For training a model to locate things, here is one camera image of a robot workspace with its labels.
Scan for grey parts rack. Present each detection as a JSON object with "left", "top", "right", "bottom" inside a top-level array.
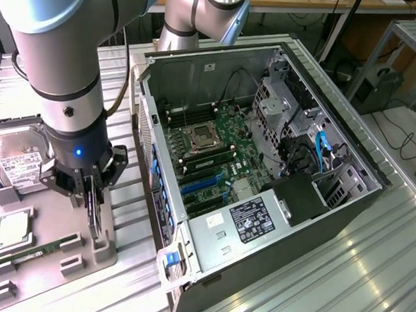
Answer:
[{"left": 0, "top": 166, "right": 123, "bottom": 312}]

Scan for braided robot arm cable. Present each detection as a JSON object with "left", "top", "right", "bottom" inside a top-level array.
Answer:
[{"left": 103, "top": 25, "right": 133, "bottom": 119}]

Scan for blue expansion slot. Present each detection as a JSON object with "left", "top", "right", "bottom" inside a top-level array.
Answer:
[{"left": 180, "top": 169, "right": 223, "bottom": 198}]

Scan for blue SATA wire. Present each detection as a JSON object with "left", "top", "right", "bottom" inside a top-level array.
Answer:
[{"left": 312, "top": 129, "right": 333, "bottom": 176}]

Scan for black RAM slots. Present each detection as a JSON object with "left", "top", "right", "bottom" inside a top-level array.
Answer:
[{"left": 163, "top": 99, "right": 220, "bottom": 132}]

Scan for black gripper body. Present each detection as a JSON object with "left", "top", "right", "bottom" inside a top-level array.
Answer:
[{"left": 44, "top": 112, "right": 116, "bottom": 176}]

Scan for black expansion slot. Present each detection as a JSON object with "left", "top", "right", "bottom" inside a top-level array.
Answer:
[{"left": 184, "top": 191, "right": 227, "bottom": 215}]

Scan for silver CPU chip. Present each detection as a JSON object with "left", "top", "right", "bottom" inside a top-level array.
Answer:
[{"left": 0, "top": 209, "right": 33, "bottom": 256}]

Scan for open black PC case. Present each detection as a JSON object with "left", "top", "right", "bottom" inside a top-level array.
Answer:
[{"left": 118, "top": 30, "right": 402, "bottom": 312}]

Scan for wooden desk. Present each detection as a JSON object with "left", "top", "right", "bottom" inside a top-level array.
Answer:
[{"left": 145, "top": 0, "right": 416, "bottom": 30}]

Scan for silver chipset heatsink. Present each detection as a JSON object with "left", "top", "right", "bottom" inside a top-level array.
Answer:
[{"left": 231, "top": 179, "right": 261, "bottom": 199}]

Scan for blue slot retainer clips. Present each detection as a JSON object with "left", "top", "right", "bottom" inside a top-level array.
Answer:
[{"left": 145, "top": 144, "right": 180, "bottom": 233}]

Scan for grey power supply unit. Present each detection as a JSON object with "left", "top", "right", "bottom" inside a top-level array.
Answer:
[{"left": 184, "top": 182, "right": 295, "bottom": 279}]

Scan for green motherboard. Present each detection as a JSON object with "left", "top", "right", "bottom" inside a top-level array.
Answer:
[{"left": 156, "top": 97, "right": 280, "bottom": 222}]

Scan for blue case latch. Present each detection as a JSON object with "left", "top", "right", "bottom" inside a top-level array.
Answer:
[{"left": 163, "top": 252, "right": 181, "bottom": 270}]

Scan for black wire bundle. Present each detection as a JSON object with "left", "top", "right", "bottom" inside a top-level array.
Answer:
[{"left": 276, "top": 131, "right": 318, "bottom": 177}]

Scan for metal CPU socket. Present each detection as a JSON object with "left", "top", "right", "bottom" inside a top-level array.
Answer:
[{"left": 188, "top": 120, "right": 221, "bottom": 153}]

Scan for installed black RAM stick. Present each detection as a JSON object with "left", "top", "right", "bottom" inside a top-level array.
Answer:
[{"left": 181, "top": 144, "right": 237, "bottom": 176}]

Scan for green RAM stick on holder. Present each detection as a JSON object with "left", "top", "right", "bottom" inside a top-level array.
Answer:
[{"left": 0, "top": 229, "right": 79, "bottom": 273}]

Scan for metal disk bay cage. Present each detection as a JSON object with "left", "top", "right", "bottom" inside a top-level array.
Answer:
[{"left": 250, "top": 75, "right": 307, "bottom": 143}]

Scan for black device on floor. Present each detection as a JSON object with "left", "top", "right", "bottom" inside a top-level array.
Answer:
[{"left": 350, "top": 64, "right": 405, "bottom": 118}]

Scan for silver hard disk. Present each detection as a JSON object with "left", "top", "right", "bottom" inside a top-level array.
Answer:
[{"left": 0, "top": 114, "right": 61, "bottom": 198}]

